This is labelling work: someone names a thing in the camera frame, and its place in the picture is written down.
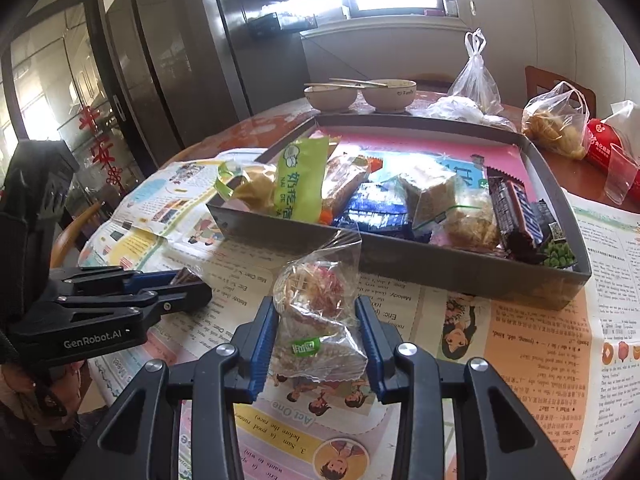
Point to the blue snack packet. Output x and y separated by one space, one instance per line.
375 207

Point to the small square cracker packet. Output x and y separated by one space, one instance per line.
427 192

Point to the tall tied plastic bag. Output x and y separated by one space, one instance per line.
475 80

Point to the small beige bowl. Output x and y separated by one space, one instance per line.
330 100

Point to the black green pea packet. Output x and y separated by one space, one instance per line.
555 252

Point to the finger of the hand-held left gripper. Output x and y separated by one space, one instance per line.
190 297
145 280

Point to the clear rice cracker bag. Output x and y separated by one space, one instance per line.
320 310

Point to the curved wooden chair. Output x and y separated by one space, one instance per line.
70 232

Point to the red tissue packet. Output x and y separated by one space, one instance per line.
605 145

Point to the brown wooden chair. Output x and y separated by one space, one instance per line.
540 80

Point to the crumpled clear plastic bag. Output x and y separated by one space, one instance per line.
460 110

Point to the grey refrigerator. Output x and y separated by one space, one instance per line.
190 60

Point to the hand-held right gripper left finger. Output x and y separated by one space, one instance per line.
262 345

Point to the newspaper with cartoon pictures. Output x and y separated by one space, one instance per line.
150 195

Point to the plastic bag of fried food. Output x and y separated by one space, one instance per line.
555 127

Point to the red paper decoration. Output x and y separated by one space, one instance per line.
102 150

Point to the small dark candy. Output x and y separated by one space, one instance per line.
182 276

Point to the wooden chopstick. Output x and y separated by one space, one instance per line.
330 85
357 82

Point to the grey cardboard box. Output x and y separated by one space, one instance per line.
450 270

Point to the person's left hand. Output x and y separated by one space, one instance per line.
17 385

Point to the clear noodle snack bag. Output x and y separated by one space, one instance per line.
470 222

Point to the small grey box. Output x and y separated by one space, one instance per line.
450 6

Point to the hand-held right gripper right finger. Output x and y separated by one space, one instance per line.
370 345

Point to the green bread packet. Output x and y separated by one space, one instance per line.
300 180

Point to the small dark snack packet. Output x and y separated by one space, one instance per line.
520 252

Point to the large beige bowl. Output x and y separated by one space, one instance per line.
389 97

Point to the brown chocolate bar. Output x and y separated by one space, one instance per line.
515 210

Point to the orange biscuit packet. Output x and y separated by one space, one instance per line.
345 182

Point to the clear plastic cup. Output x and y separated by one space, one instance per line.
621 175

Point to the glass door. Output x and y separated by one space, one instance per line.
45 85

